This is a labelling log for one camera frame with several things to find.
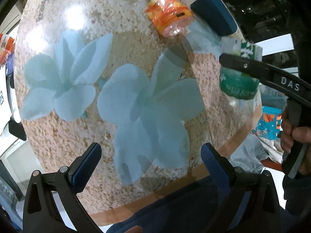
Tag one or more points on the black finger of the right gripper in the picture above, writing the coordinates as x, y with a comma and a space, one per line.
241, 64

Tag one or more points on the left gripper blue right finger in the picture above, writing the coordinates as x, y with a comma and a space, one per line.
251, 203

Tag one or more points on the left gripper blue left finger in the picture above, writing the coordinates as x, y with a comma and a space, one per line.
40, 212

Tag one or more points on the clear green plastic cup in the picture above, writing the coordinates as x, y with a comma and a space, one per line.
234, 83

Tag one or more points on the dark blue cup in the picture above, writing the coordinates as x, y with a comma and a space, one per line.
216, 15

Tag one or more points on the person's right hand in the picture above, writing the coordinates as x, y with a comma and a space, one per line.
291, 134

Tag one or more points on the teal floral box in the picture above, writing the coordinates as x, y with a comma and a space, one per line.
269, 124

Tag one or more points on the orange yellow plastic jar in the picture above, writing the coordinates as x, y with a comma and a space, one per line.
169, 17

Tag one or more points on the orange small box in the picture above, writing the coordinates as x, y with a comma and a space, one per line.
6, 47

